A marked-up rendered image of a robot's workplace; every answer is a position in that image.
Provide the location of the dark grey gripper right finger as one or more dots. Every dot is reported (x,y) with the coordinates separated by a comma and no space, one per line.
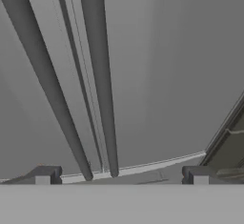
(195,172)

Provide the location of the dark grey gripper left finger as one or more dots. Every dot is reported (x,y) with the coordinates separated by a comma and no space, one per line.
(47,172)

